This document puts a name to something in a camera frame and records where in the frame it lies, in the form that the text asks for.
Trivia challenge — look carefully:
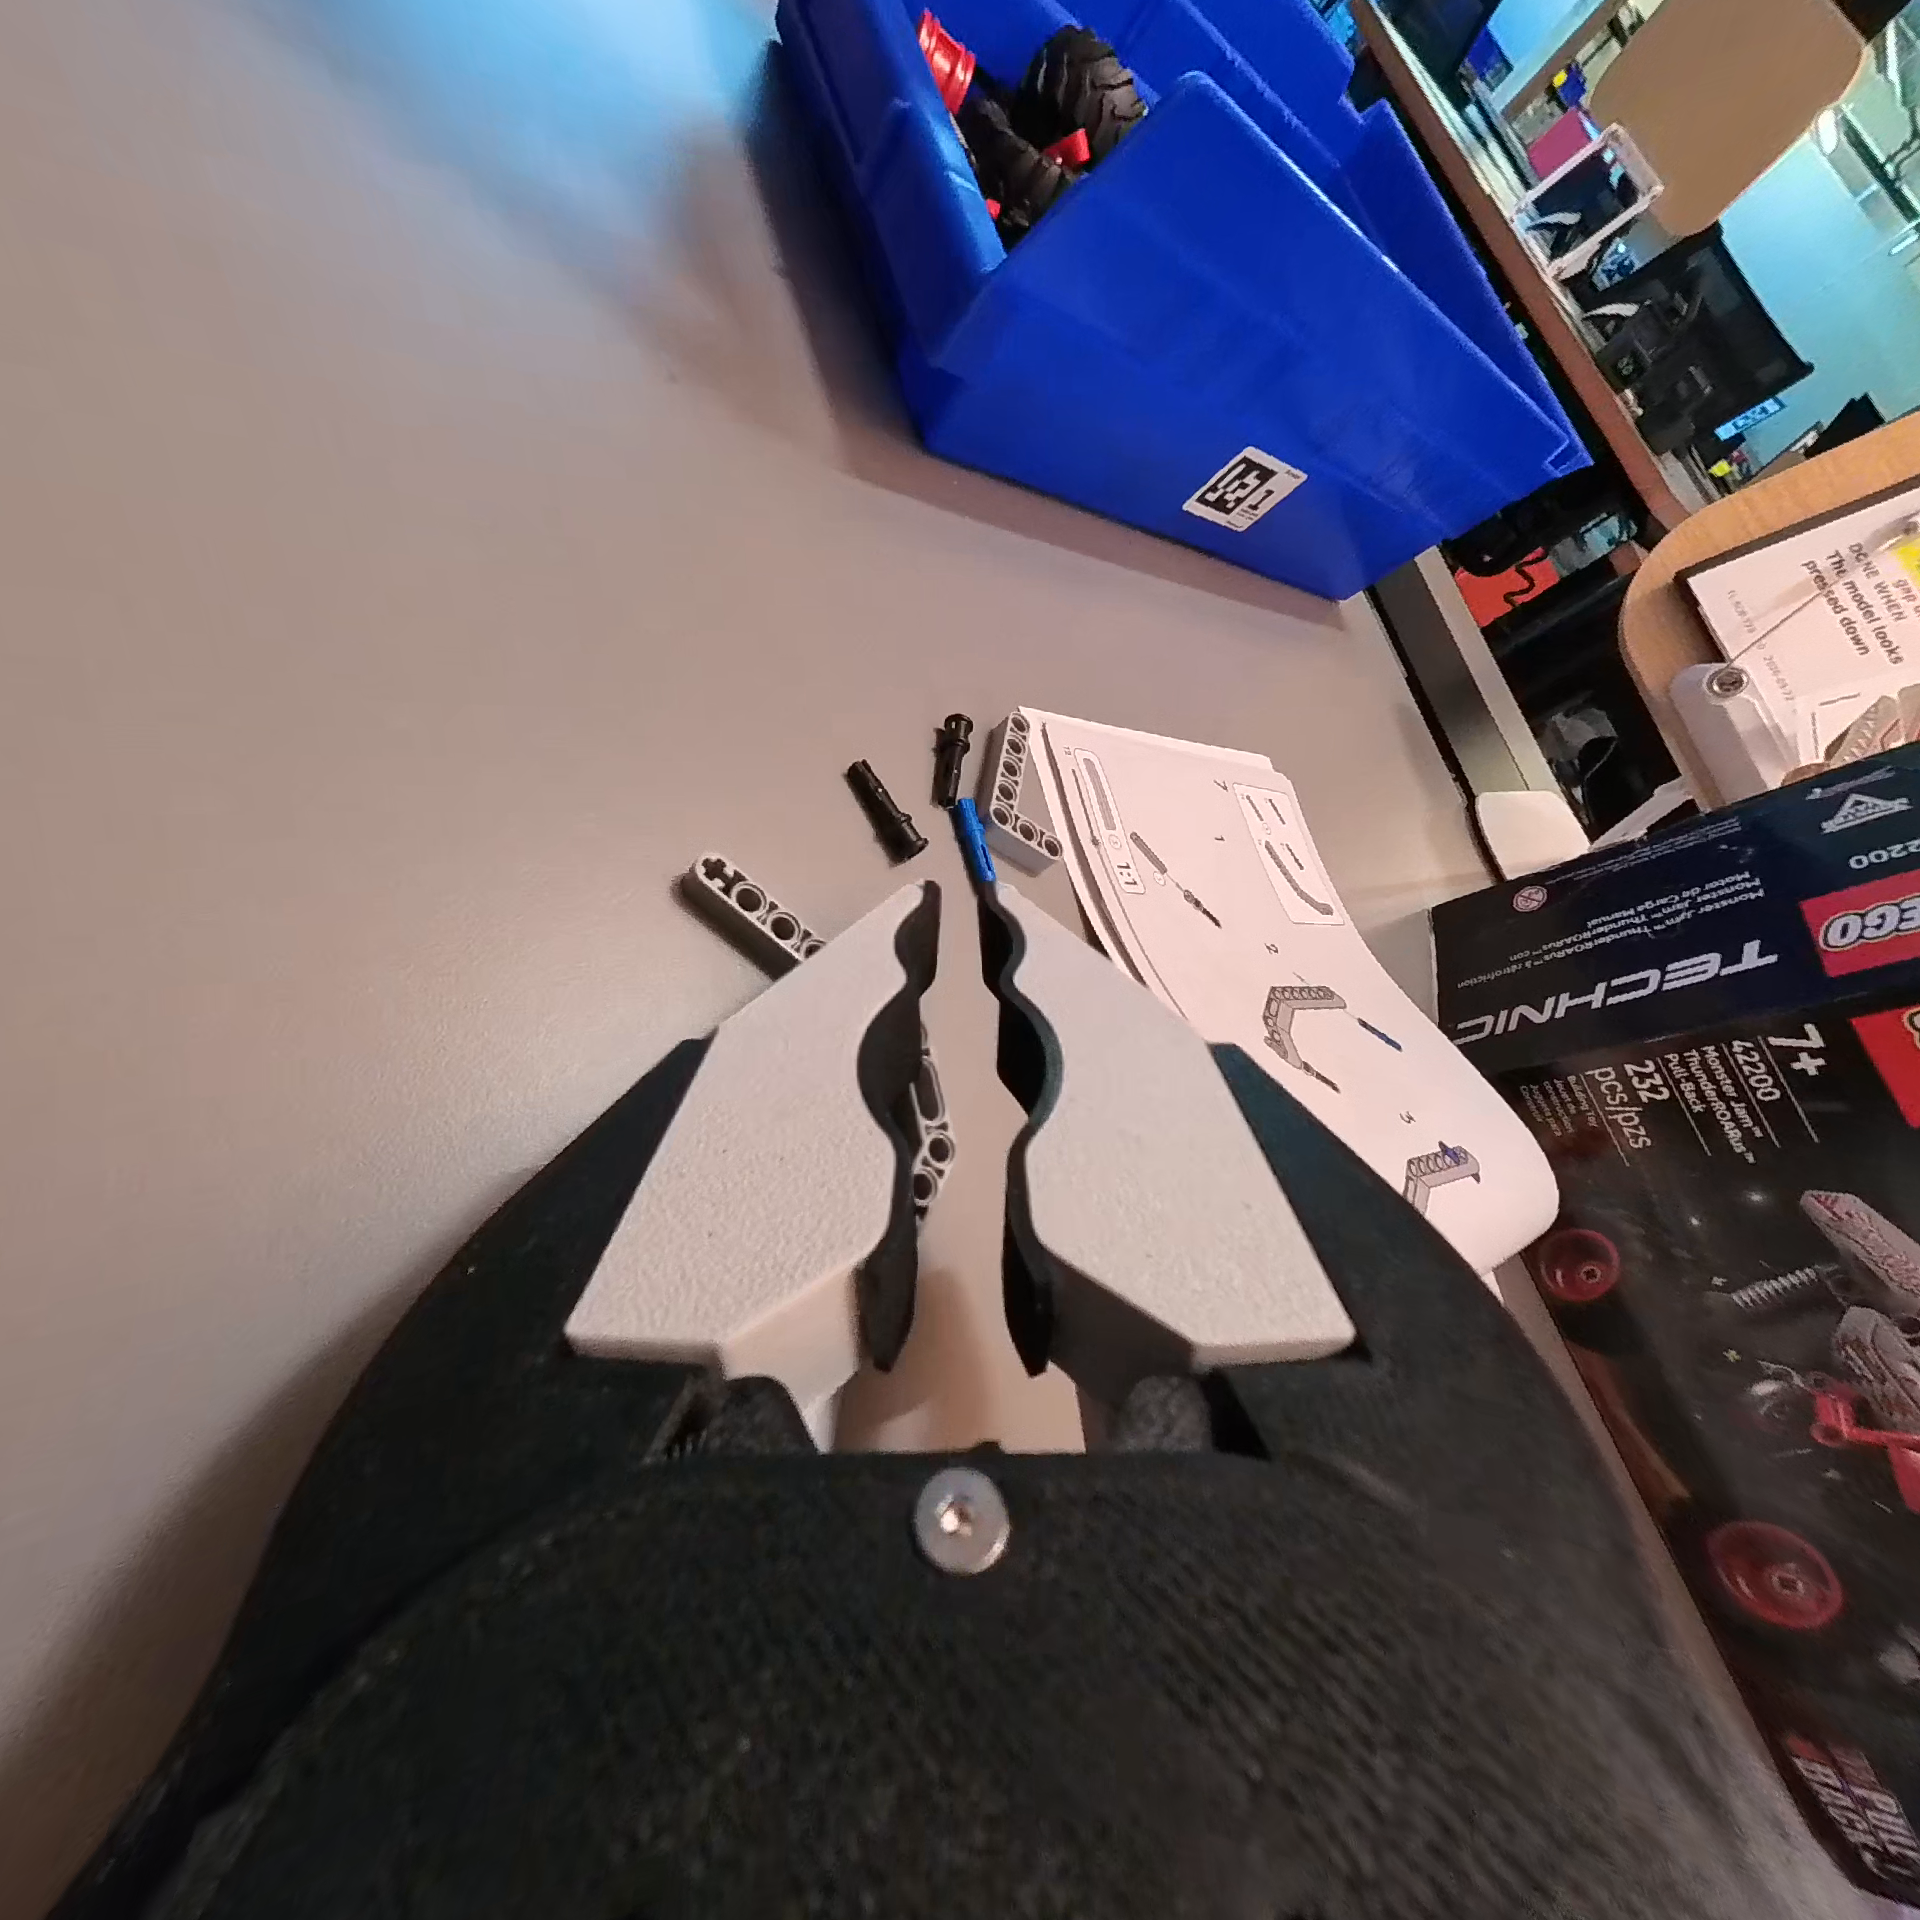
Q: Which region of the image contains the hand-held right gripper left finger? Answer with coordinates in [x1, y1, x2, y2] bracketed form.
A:
[562, 879, 943, 1451]

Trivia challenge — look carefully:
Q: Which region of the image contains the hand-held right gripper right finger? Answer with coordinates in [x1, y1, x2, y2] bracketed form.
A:
[975, 884, 1361, 1451]

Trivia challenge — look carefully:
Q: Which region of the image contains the grey angled toy beam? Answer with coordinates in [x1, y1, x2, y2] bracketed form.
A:
[900, 1026, 962, 1226]

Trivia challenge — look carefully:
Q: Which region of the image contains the grey straight toy beam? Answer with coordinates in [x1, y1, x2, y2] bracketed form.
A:
[679, 855, 827, 963]

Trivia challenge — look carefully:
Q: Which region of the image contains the white instruction booklet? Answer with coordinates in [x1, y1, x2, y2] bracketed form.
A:
[1012, 703, 1561, 1269]

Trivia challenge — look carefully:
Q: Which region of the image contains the grey L-shaped toy beam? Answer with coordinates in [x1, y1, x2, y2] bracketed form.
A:
[975, 708, 1068, 879]

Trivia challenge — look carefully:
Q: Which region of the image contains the white flat board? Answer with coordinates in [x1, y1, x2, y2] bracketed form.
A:
[1476, 786, 1711, 882]

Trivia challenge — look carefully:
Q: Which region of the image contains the dark toy set box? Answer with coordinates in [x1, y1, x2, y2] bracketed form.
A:
[1425, 750, 1920, 1899]

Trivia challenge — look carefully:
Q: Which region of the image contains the white stand with screw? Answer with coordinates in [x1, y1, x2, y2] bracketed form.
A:
[1669, 660, 1823, 797]

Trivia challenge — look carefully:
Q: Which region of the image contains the light wooden round table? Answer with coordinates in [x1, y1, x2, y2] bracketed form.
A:
[1621, 435, 1920, 781]

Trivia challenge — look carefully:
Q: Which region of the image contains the blue plastic bin with tag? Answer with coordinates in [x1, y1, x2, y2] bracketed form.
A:
[772, 0, 1594, 602]

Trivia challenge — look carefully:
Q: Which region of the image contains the framed paper sign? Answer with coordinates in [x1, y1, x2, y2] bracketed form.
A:
[1671, 503, 1920, 725]

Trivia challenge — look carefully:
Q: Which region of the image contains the black display box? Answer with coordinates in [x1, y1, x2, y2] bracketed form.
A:
[1581, 239, 1817, 453]

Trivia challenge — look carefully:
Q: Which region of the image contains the plain blue plastic bin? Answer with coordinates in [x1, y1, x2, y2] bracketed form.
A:
[1154, 0, 1594, 467]

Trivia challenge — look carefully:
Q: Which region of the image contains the clear display case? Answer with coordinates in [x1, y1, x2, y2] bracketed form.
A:
[1516, 127, 1666, 282]

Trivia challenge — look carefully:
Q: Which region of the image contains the beige chair back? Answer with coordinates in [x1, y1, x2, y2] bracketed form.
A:
[1586, 0, 1869, 154]

